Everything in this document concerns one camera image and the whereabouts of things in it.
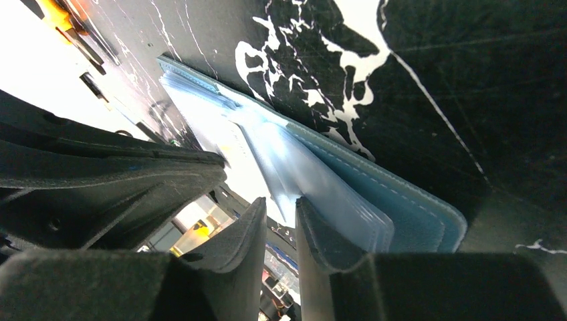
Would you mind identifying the blue leather card holder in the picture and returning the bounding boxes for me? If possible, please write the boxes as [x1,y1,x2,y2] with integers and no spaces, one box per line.
[157,56,467,253]

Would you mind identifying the yellow black handled pliers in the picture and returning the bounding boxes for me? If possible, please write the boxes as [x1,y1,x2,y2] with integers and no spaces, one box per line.
[21,1,120,75]

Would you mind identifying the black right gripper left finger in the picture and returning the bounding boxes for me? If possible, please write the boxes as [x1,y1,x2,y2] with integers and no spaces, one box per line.
[1,197,267,320]

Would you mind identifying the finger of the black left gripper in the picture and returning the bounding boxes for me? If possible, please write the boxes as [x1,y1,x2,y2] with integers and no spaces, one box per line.
[1,92,226,251]

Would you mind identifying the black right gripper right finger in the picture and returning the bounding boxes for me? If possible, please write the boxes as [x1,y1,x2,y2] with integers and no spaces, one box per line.
[296,197,566,320]

